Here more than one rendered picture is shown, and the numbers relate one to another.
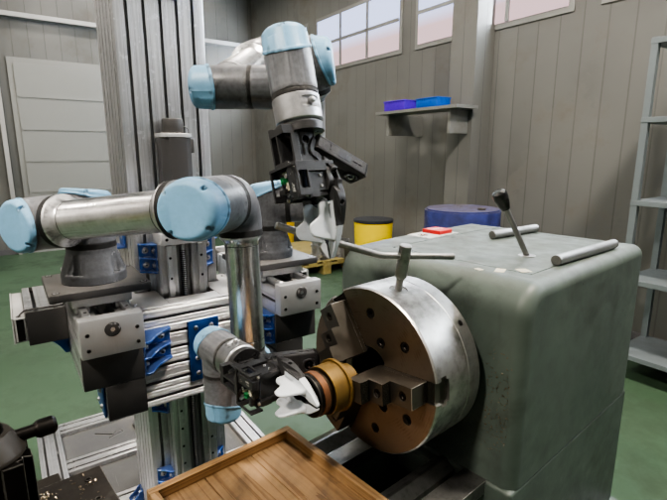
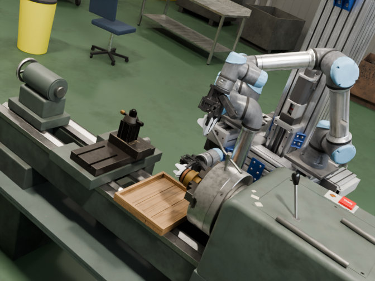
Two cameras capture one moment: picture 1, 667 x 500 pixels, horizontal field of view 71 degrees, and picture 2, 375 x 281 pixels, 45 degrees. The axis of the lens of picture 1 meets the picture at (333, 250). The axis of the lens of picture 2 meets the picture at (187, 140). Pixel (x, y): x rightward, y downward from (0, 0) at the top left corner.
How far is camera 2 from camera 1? 1.72 m
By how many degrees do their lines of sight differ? 67
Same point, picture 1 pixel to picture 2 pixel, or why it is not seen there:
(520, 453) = (203, 260)
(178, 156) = (299, 86)
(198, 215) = not seen: hidden behind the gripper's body
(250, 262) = (242, 137)
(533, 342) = (221, 219)
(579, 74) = not seen: outside the picture
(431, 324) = (209, 182)
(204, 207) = not seen: hidden behind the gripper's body
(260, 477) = (179, 197)
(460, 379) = (202, 207)
